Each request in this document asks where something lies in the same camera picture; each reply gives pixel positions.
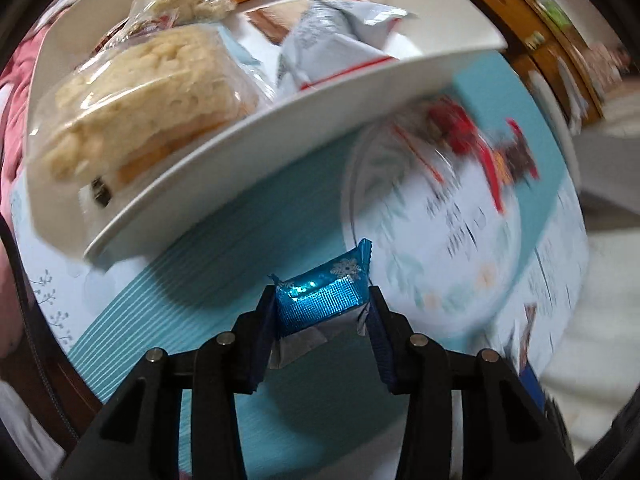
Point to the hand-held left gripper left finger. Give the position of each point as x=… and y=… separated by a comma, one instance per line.
x=260, y=360

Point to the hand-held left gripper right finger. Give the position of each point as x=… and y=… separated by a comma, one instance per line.
x=385, y=355

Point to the blue snowflake snack packet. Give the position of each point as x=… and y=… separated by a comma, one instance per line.
x=320, y=300

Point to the white plastic organizer box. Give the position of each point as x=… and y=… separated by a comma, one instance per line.
x=300, y=125

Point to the clear rice puff bag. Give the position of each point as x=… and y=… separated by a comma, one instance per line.
x=185, y=0
x=140, y=95

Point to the orange puff snack pack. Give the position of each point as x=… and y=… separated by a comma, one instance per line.
x=145, y=165

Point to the red brown snack packet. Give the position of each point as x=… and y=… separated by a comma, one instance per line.
x=515, y=155

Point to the white plastic blade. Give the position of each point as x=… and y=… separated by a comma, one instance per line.
x=547, y=90

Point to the white grey snack packet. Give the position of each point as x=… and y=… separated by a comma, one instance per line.
x=325, y=40

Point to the pink cloth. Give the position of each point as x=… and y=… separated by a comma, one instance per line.
x=12, y=125

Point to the wooden cabinet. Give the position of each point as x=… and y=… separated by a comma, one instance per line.
x=500, y=0

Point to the green packet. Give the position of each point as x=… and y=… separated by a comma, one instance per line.
x=557, y=17

